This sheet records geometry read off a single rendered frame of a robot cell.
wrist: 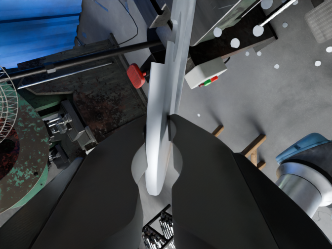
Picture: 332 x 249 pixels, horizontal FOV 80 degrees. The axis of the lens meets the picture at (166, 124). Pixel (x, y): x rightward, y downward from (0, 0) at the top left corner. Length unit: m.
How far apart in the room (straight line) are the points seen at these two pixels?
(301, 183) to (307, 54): 0.76
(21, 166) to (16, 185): 0.11
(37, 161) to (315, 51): 1.62
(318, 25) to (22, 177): 1.64
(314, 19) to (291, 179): 0.64
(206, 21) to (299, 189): 0.37
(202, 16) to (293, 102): 0.91
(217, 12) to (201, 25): 0.04
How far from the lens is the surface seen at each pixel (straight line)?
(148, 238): 2.50
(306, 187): 0.50
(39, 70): 1.20
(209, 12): 0.40
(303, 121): 1.26
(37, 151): 1.53
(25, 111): 1.59
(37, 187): 3.23
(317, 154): 0.55
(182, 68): 0.29
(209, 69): 0.66
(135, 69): 0.63
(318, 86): 1.18
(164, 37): 0.68
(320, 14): 0.97
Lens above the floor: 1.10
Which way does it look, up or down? 35 degrees down
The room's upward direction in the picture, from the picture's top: 120 degrees counter-clockwise
